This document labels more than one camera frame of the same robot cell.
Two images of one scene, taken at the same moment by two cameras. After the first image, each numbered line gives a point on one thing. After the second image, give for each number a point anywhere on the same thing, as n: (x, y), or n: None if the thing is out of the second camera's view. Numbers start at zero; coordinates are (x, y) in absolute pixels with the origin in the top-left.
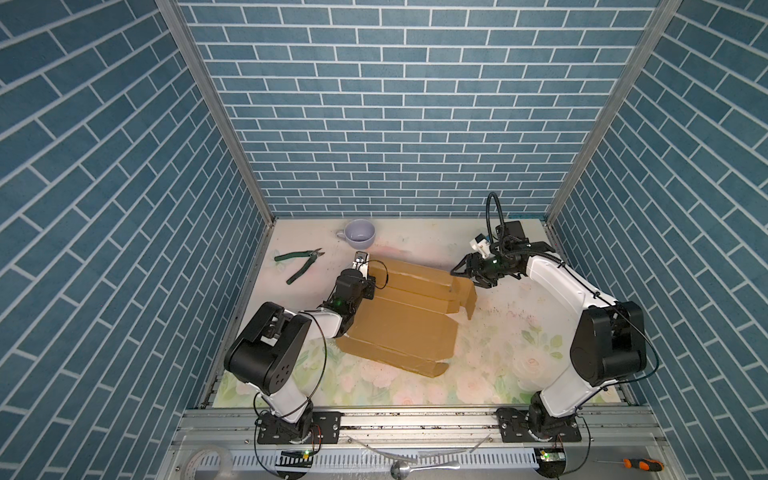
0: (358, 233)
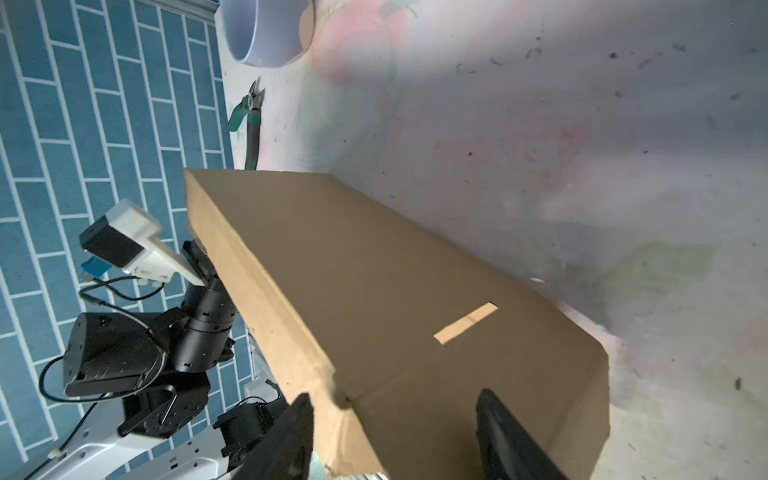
0: (268, 33)
